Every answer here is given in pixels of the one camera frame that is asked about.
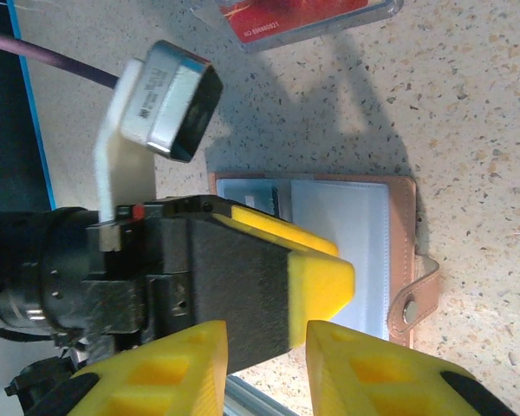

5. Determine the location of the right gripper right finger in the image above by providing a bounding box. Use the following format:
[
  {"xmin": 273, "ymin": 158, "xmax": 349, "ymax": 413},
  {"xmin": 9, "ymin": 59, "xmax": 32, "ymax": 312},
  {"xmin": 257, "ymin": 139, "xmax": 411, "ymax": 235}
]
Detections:
[{"xmin": 306, "ymin": 319, "xmax": 520, "ymax": 416}]

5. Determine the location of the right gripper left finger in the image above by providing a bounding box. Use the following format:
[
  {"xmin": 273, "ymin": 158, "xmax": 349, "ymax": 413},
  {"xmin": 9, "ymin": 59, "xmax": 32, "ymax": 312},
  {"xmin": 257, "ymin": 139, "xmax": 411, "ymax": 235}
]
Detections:
[{"xmin": 23, "ymin": 319, "xmax": 231, "ymax": 416}]

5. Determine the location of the red credit card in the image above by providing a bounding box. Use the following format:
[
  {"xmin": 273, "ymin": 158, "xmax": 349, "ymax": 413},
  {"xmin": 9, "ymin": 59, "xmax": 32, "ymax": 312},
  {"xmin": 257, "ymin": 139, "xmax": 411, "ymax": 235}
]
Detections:
[{"xmin": 218, "ymin": 0, "xmax": 372, "ymax": 48}]

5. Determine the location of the blue table edge strip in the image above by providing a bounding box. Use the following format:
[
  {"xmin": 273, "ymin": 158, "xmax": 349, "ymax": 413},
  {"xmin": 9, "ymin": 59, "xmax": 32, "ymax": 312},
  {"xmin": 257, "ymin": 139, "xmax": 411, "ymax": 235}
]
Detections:
[{"xmin": 6, "ymin": 0, "xmax": 58, "ymax": 210}]

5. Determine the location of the small red packet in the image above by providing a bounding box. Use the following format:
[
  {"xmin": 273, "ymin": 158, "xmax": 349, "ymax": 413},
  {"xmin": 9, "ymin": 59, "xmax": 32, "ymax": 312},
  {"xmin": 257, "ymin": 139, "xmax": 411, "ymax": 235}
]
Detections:
[{"xmin": 193, "ymin": 0, "xmax": 406, "ymax": 55}]

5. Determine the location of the aluminium mounting rail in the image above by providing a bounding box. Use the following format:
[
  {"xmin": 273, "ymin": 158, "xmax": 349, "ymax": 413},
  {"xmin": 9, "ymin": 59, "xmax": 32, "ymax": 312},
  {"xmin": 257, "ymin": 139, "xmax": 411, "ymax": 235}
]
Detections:
[{"xmin": 223, "ymin": 373, "xmax": 300, "ymax": 416}]

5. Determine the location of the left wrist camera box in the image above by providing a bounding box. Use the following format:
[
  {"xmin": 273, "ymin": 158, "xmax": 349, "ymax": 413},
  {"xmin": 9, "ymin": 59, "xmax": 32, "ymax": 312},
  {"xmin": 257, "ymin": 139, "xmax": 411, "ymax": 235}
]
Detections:
[{"xmin": 94, "ymin": 39, "xmax": 225, "ymax": 226}]

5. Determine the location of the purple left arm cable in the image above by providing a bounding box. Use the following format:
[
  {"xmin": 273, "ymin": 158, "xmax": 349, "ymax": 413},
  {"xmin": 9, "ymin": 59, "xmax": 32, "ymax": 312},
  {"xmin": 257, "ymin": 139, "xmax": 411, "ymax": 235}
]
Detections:
[{"xmin": 0, "ymin": 28, "xmax": 121, "ymax": 93}]

